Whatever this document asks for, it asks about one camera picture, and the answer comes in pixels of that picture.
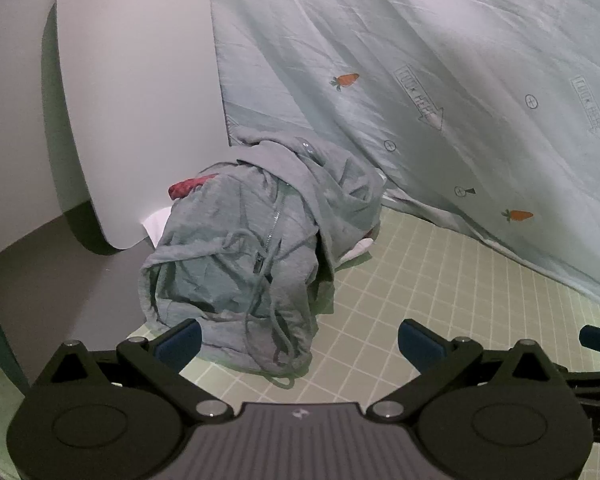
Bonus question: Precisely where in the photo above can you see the green checked bed sheet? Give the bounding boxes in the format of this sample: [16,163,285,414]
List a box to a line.
[125,207,600,411]

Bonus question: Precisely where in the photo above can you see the red checked shirt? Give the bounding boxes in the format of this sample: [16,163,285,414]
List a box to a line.
[168,174,220,200]

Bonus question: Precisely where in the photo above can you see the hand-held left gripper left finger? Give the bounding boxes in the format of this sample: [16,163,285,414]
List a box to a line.
[30,318,229,422]

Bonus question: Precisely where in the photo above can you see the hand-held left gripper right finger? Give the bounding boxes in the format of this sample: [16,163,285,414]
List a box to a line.
[369,318,572,422]

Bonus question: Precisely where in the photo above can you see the grey zip hoodie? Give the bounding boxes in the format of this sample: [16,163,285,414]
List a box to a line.
[139,127,385,388]

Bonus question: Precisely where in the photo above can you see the pale carrot print blanket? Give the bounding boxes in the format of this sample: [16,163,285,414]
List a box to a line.
[80,0,600,311]

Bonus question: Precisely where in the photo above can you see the white rounded board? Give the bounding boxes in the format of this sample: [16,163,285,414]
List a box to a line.
[55,0,231,251]

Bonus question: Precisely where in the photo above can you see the white cloth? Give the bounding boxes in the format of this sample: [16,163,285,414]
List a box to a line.
[139,209,376,263]

